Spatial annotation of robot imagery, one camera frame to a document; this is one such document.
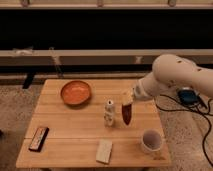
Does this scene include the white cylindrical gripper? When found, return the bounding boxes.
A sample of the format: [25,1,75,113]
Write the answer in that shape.
[122,81,149,106]

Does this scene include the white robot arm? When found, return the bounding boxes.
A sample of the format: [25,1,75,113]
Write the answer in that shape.
[122,54,213,106]

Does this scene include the white ceramic cup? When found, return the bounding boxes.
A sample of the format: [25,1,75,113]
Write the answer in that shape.
[140,130,164,154]

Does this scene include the small white bottle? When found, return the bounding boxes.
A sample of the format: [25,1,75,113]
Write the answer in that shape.
[104,100,115,127]

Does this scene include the orange bowl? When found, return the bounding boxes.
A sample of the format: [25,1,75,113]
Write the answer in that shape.
[60,80,92,106]

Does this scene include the blue power adapter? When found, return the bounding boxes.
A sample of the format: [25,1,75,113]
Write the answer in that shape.
[178,90,199,105]

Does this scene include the wooden table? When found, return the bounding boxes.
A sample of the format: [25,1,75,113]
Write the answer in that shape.
[16,79,171,168]

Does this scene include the white sponge block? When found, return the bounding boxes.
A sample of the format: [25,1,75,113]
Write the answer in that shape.
[96,139,113,164]

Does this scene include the black cable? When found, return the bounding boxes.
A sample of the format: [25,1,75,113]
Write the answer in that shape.
[153,94,213,168]

